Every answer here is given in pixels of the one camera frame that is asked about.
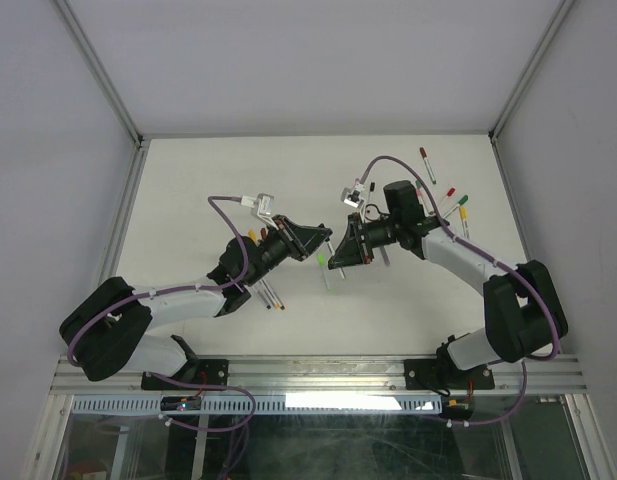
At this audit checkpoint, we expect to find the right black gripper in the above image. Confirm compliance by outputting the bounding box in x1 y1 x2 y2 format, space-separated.
327 213 400 269

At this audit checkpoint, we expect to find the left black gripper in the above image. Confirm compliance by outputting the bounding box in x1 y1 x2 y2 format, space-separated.
244 215 331 286

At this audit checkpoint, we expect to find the light green cap marker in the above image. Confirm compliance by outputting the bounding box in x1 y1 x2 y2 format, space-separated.
317 253 332 292

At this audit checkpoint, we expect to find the grey pen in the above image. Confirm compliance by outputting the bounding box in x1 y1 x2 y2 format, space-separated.
379 246 391 267

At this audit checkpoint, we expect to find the yellow marker pen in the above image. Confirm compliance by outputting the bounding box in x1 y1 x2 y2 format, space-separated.
260 279 281 309

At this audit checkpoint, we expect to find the brown cap marker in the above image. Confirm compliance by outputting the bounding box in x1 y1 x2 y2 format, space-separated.
262 279 285 310

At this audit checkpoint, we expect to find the blue marker pen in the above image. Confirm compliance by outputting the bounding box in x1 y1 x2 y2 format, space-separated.
254 285 273 310

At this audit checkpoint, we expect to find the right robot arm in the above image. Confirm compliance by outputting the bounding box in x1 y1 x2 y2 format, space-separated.
328 180 567 387

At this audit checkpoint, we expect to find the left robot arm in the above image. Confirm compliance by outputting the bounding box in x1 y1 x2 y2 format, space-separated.
59 215 332 389

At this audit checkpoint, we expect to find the dark red cap marker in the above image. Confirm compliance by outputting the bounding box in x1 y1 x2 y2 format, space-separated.
419 147 437 185

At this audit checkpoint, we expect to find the controller board with LEDs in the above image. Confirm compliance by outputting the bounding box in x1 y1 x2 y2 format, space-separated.
160 395 205 412

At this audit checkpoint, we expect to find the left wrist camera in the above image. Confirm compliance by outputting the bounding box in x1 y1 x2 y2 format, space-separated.
239 193 276 228

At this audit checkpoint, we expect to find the aluminium front rail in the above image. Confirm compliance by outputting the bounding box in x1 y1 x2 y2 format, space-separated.
50 355 588 396

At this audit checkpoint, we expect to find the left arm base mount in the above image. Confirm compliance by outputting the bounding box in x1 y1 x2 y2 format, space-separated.
141 346 229 391

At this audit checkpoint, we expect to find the slotted cable duct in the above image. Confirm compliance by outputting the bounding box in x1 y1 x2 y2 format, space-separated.
72 392 442 416

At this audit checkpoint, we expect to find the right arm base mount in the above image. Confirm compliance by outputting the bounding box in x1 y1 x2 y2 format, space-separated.
403 335 495 397

